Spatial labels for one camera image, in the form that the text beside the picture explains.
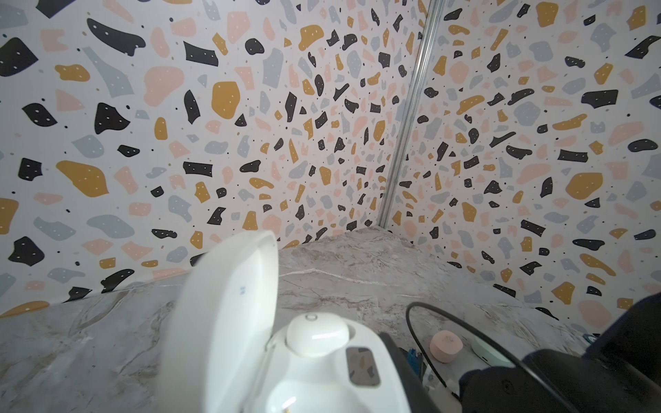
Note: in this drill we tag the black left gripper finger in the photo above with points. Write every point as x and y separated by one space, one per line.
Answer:
417 399

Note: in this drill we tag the pink earbud charging case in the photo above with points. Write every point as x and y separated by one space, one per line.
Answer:
445 346

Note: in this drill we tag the white earbud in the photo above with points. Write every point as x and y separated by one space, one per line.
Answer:
315 335

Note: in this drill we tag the white earbud charging case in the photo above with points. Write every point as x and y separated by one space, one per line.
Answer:
222 352

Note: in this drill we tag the mint green earbud charging case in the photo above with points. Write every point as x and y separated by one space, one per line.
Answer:
489 355

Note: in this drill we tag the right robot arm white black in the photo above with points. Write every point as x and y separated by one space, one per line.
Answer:
619 372

